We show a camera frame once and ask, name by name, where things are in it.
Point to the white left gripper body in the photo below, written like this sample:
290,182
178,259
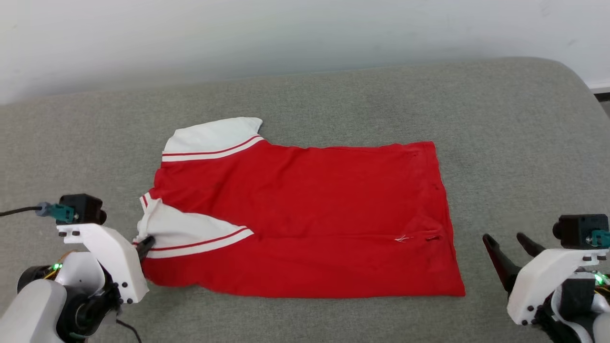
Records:
121,262

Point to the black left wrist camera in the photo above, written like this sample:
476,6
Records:
86,207

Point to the red and white garment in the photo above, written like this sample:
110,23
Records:
310,214

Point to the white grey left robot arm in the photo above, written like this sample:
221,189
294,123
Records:
33,309

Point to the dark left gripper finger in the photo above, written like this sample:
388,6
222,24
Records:
146,247

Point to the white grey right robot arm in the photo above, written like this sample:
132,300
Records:
581,305

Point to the green camera connector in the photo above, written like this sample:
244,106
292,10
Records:
59,212
599,238

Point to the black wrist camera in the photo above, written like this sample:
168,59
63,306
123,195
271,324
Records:
574,231
86,207

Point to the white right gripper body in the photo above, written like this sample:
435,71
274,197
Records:
538,281

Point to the green left camera connector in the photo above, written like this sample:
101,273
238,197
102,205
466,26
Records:
59,212

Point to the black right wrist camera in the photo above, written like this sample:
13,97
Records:
574,231

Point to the green right camera connector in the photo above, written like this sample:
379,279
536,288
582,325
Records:
599,238

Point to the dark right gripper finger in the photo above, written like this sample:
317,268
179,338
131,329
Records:
530,245
503,264

